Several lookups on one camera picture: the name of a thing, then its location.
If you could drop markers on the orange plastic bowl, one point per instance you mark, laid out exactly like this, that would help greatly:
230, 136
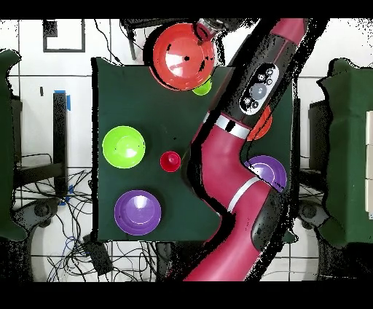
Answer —
180, 58
262, 128

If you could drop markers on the green plastic cup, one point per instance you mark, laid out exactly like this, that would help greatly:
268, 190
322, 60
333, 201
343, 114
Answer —
202, 89

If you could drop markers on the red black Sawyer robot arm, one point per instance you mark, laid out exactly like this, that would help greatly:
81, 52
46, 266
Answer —
227, 163

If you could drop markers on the white box stack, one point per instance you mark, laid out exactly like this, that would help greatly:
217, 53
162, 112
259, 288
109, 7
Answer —
369, 163

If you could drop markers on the dark green tablecloth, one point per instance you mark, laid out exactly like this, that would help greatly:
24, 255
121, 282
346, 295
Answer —
131, 110

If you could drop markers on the red plastic cup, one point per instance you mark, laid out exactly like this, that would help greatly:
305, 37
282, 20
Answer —
170, 161

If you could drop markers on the green plastic bowl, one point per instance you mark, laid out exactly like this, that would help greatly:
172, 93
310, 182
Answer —
123, 147

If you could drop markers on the purple plastic bowl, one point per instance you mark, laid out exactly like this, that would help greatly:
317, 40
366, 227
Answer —
137, 212
272, 172

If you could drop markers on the black beam with blue tape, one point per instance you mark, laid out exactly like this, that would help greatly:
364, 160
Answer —
59, 131

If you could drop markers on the green cloth covered table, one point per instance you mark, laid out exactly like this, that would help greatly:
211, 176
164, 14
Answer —
349, 145
5, 145

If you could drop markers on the black chair base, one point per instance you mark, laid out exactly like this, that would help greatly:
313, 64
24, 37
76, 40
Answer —
313, 212
38, 210

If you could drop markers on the black power box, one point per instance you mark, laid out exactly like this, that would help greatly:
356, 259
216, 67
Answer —
97, 256

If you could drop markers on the black camera stand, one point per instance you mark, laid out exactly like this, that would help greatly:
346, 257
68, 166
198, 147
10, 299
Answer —
137, 22

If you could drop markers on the black square frame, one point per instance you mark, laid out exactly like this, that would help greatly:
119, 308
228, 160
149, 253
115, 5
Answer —
49, 29

